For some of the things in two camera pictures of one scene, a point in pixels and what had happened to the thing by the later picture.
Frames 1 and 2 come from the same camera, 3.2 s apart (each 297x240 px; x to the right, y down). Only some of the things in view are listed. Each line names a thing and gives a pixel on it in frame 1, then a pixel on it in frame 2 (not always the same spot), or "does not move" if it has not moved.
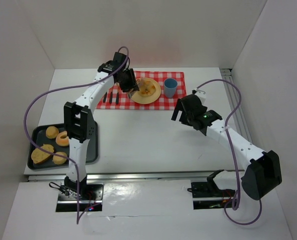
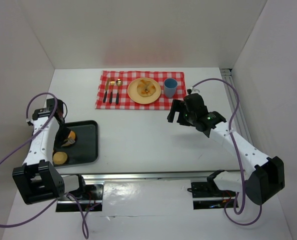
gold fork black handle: (110, 98) does not move
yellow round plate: (136, 97) does not move
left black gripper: (132, 81) -> (62, 136)
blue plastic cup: (170, 85) does not move
